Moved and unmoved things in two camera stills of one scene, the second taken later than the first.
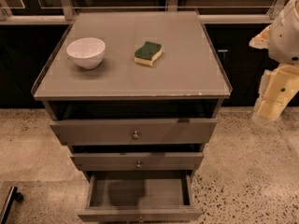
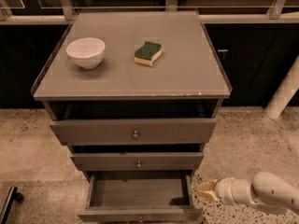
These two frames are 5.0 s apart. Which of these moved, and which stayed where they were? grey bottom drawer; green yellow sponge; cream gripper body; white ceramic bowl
Moved: cream gripper body
Stayed: green yellow sponge; grey bottom drawer; white ceramic bowl
